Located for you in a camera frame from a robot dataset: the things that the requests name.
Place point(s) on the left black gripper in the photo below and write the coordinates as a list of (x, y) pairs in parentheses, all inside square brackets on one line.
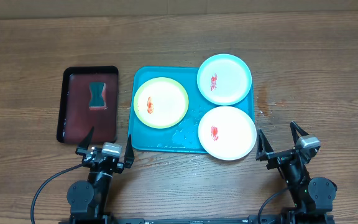
[(82, 149)]

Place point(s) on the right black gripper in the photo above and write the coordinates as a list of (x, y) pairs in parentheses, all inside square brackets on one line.
[(266, 152)]

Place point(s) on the white plate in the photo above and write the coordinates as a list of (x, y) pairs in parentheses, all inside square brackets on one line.
[(227, 133)]

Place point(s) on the yellow-green plate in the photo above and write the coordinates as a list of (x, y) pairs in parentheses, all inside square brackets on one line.
[(161, 103)]

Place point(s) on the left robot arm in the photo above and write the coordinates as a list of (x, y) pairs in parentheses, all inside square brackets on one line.
[(88, 198)]

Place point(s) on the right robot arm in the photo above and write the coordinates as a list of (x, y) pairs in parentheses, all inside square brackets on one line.
[(312, 197)]

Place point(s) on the black rectangular tray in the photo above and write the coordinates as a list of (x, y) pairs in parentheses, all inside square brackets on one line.
[(75, 119)]

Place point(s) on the teal plastic tray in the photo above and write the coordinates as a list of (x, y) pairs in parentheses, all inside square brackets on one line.
[(182, 137)]

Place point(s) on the light blue plate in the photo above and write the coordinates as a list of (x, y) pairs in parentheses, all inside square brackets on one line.
[(224, 79)]

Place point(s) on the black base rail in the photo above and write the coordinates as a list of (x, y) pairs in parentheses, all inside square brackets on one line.
[(251, 219)]

